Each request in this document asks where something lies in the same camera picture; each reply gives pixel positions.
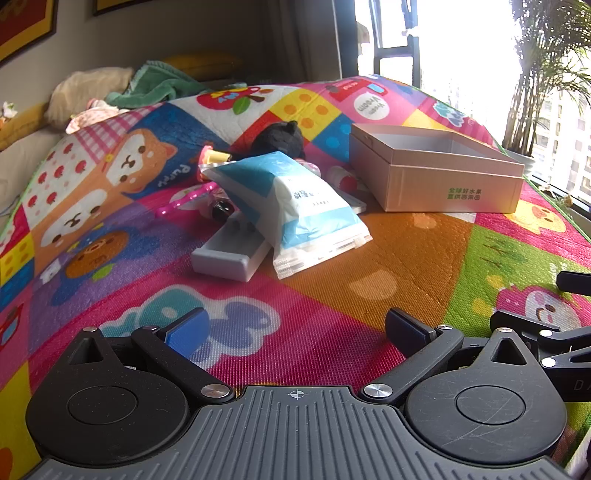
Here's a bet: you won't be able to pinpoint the framed wall picture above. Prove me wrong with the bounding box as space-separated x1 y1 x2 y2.
0 0 58 63
92 0 153 17

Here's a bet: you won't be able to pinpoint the white plant pot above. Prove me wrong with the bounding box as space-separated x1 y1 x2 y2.
501 148 536 178

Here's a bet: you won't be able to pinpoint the plush toys on bed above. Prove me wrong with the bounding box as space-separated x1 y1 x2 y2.
0 102 49 151

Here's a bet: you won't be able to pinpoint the pink white cloth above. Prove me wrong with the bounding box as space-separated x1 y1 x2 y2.
66 98 121 134

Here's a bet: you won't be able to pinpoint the black window frame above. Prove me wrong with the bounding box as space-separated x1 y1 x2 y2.
353 0 423 86

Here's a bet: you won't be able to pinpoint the yellow pink toy cupcake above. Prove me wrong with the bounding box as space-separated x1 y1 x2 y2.
198 145 232 167

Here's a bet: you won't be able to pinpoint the yellow pillow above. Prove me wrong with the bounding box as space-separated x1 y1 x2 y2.
159 52 245 79

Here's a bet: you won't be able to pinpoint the cream fluffy pillow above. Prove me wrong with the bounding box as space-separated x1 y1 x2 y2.
46 67 134 125

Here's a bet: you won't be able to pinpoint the dark curtain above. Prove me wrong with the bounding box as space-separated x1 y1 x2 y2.
272 0 356 84

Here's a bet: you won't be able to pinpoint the pink plastic basket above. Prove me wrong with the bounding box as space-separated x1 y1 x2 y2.
154 145 222 217

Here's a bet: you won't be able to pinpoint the grey plastic case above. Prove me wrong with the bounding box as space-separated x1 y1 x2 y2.
191 210 273 282

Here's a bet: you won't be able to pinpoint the small potted plant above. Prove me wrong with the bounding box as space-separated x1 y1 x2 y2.
542 182 575 208

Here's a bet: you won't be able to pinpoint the beige cushion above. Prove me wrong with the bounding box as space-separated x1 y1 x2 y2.
0 129 61 222

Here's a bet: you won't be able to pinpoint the white pink toy cupcake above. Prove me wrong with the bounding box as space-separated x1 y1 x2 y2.
327 165 360 192

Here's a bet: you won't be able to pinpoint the green towel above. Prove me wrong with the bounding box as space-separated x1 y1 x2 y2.
105 60 247 110

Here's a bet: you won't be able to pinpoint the black plush toy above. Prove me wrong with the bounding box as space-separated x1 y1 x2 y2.
249 120 305 158

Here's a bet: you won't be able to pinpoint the pink cardboard box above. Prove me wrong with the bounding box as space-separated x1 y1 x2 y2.
348 122 526 214

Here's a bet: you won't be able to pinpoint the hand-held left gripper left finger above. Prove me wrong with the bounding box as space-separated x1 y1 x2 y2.
69 307 236 404

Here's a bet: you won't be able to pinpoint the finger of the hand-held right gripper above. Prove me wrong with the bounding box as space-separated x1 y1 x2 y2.
489 310 591 370
556 271 591 296

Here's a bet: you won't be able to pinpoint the blue white tissue packet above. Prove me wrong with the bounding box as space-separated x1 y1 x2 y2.
199 151 373 280

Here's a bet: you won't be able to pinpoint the colourful printed play mat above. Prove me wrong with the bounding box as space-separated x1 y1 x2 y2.
0 74 591 480

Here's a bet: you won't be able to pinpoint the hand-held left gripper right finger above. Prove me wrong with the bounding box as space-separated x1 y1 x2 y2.
360 308 529 402

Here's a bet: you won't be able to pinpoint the palm plant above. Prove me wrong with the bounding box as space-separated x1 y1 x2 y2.
501 0 591 155

